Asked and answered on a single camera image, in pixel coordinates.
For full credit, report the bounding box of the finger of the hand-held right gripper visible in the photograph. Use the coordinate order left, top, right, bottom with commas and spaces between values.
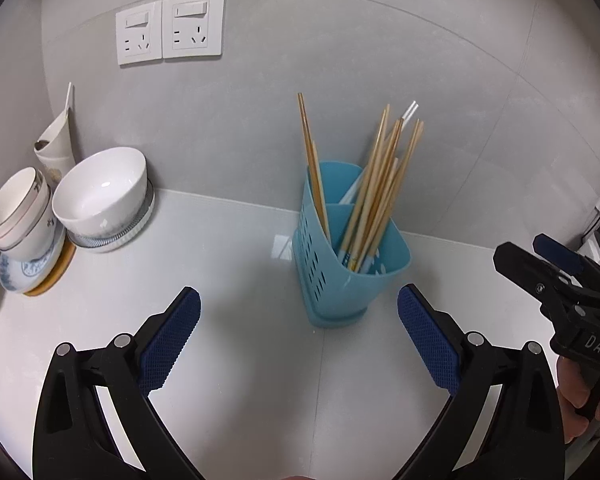
532, 233, 600, 302
493, 242, 579, 322

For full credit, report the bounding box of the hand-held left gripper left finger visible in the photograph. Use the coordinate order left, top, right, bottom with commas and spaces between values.
32, 286, 203, 480

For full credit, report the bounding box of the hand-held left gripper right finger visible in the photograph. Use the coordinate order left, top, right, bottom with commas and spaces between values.
397, 283, 566, 480

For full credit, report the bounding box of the blue plastic utensil holder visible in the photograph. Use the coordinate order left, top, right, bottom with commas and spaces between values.
292, 161, 412, 330

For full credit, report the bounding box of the wooden chopstick blue dotted end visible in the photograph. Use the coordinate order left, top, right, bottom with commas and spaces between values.
297, 92, 327, 232

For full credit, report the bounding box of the person's right hand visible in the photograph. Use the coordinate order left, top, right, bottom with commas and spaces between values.
555, 356, 600, 446

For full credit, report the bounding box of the white ribbed plate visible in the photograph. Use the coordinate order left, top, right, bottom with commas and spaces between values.
67, 180, 156, 254

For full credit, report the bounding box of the large white bowl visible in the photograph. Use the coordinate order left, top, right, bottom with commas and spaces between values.
51, 147, 149, 237

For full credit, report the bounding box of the white gold-rimmed bowl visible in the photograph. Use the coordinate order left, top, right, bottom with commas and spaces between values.
0, 166, 51, 231
0, 200, 59, 262

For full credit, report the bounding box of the white plastic stick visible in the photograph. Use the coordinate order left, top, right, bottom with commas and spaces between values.
339, 101, 421, 206

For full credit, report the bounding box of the white paper cup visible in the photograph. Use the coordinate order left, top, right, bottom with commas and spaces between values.
33, 82, 76, 182

